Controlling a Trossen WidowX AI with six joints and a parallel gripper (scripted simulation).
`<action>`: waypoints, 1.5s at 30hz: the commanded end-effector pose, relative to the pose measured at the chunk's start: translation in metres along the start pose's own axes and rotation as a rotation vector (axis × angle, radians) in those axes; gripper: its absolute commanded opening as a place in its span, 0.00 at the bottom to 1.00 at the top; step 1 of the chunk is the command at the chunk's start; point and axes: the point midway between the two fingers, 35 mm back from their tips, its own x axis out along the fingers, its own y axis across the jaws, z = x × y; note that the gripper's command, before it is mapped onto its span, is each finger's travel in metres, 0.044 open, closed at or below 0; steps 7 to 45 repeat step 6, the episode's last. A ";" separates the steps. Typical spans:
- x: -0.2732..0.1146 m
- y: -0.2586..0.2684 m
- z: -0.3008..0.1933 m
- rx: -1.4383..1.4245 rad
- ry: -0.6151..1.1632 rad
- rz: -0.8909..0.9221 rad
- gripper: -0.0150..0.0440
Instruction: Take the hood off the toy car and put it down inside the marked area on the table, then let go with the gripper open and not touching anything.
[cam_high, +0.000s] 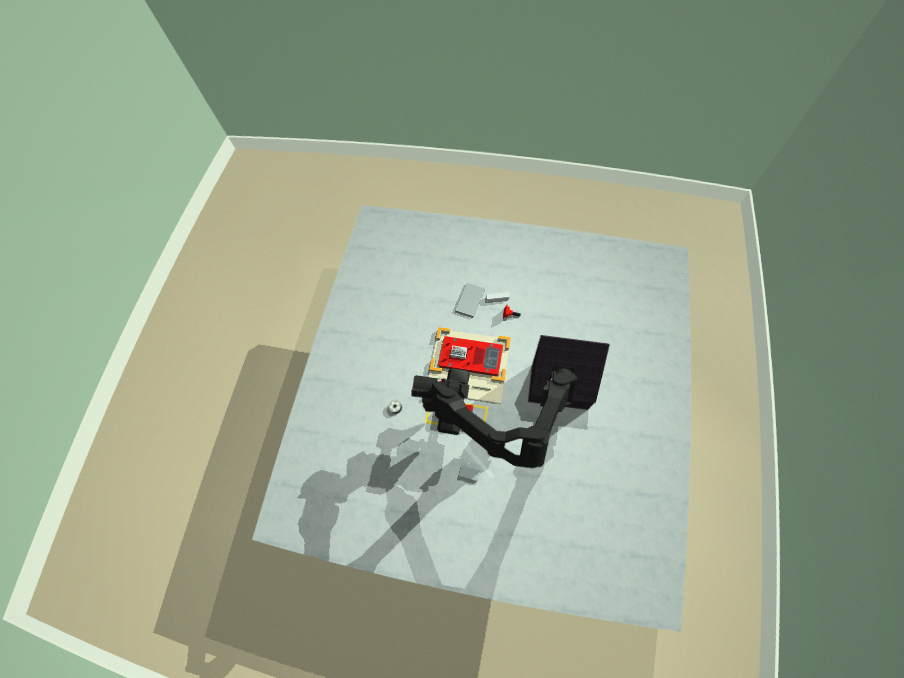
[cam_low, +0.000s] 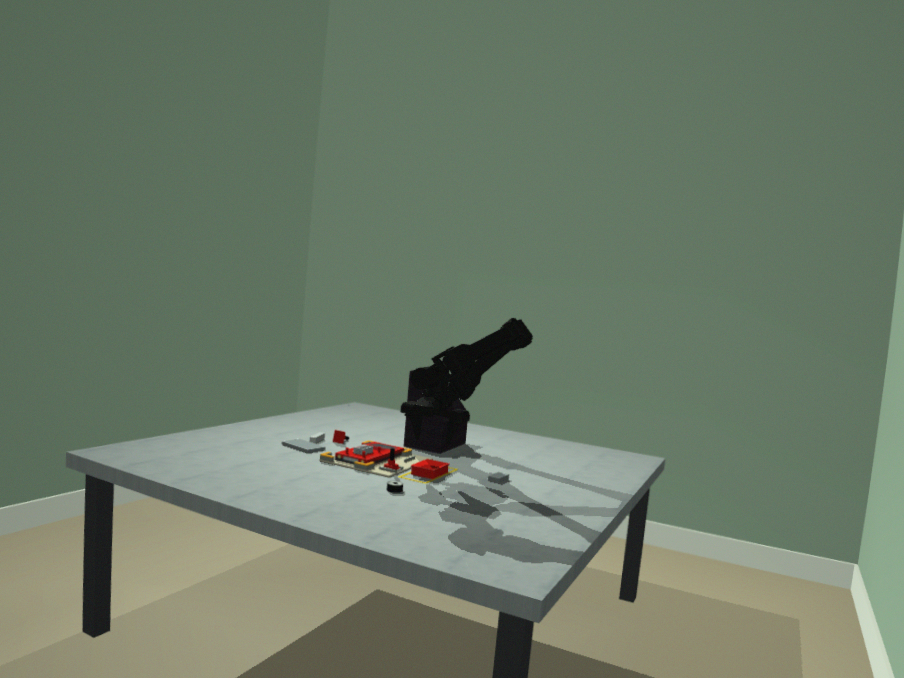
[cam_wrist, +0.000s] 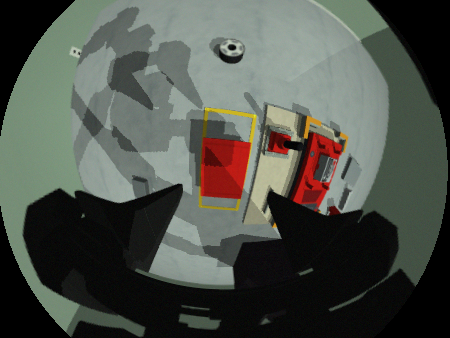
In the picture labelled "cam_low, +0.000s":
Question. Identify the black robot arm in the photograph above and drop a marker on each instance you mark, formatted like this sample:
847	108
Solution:
466	363

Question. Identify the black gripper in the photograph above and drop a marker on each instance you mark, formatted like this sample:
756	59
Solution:
456	416

